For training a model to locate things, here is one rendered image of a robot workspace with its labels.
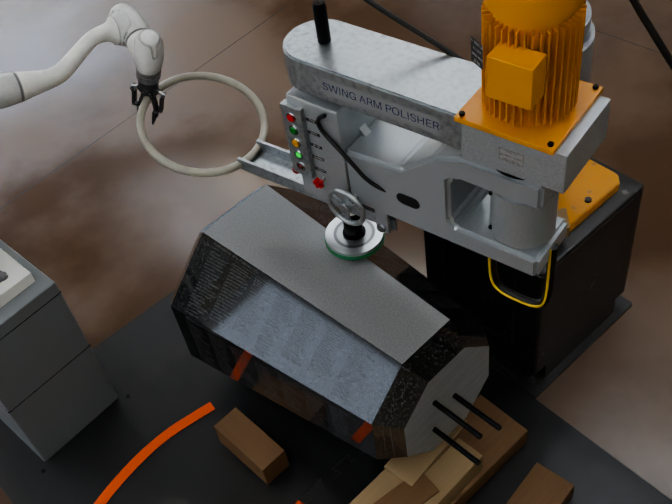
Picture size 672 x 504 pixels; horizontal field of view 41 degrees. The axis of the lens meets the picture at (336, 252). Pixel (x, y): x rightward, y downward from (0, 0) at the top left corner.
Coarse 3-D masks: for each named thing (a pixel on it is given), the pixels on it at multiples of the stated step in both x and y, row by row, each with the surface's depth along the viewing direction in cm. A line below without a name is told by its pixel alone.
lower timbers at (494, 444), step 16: (480, 400) 355; (496, 416) 350; (464, 432) 347; (480, 432) 346; (496, 432) 345; (512, 432) 344; (480, 448) 341; (496, 448) 341; (512, 448) 342; (496, 464) 339; (480, 480) 335; (528, 480) 332; (544, 480) 331; (560, 480) 330; (464, 496) 332; (512, 496) 328; (528, 496) 328; (544, 496) 327; (560, 496) 326
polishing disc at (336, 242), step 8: (336, 224) 326; (368, 224) 324; (328, 232) 324; (336, 232) 323; (368, 232) 321; (376, 232) 321; (328, 240) 321; (336, 240) 321; (344, 240) 320; (360, 240) 319; (368, 240) 319; (376, 240) 318; (336, 248) 318; (344, 248) 318; (352, 248) 317; (360, 248) 317; (368, 248) 316; (352, 256) 316
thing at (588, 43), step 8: (592, 24) 287; (592, 32) 284; (584, 40) 280; (592, 40) 282; (584, 48) 279; (592, 48) 284; (584, 56) 281; (592, 56) 290; (584, 64) 283; (584, 72) 286; (584, 80) 289
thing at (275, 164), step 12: (264, 144) 328; (264, 156) 330; (276, 156) 329; (288, 156) 324; (240, 168) 328; (252, 168) 323; (264, 168) 319; (276, 168) 324; (288, 168) 323; (276, 180) 318; (288, 180) 314; (300, 180) 318; (300, 192) 314; (336, 204) 305; (372, 216) 297; (384, 228) 292; (396, 228) 294
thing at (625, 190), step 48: (624, 192) 334; (432, 240) 359; (576, 240) 322; (624, 240) 351; (480, 288) 353; (528, 288) 325; (576, 288) 342; (624, 288) 381; (528, 336) 345; (576, 336) 370; (528, 384) 368
